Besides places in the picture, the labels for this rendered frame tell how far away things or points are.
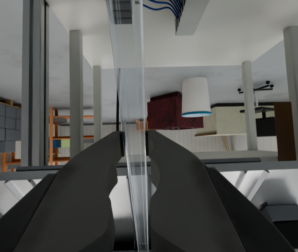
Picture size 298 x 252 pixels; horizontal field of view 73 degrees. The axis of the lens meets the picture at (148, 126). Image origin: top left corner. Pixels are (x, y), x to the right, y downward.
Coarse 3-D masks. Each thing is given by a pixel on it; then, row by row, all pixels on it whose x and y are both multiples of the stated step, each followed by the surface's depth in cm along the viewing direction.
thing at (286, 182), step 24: (24, 168) 24; (48, 168) 24; (120, 168) 19; (216, 168) 19; (240, 168) 19; (264, 168) 19; (288, 168) 19; (0, 192) 20; (24, 192) 20; (120, 192) 21; (264, 192) 22; (288, 192) 22; (120, 216) 24; (120, 240) 29
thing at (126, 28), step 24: (120, 0) 8; (120, 24) 8; (120, 48) 9; (120, 72) 9; (144, 72) 10; (120, 96) 10; (144, 96) 10; (144, 120) 11; (144, 144) 13; (144, 168) 14; (144, 192) 17; (144, 216) 20; (144, 240) 24
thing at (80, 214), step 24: (96, 144) 11; (120, 144) 12; (72, 168) 9; (96, 168) 9; (48, 192) 8; (72, 192) 8; (96, 192) 8; (48, 216) 7; (72, 216) 7; (96, 216) 7; (24, 240) 6; (48, 240) 6; (72, 240) 6; (96, 240) 6
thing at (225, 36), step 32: (64, 0) 46; (96, 0) 47; (160, 0) 47; (224, 0) 48; (256, 0) 48; (288, 0) 49; (96, 32) 60; (160, 32) 61; (224, 32) 63; (256, 32) 63; (96, 64) 84; (160, 64) 87; (192, 64) 88; (224, 64) 90
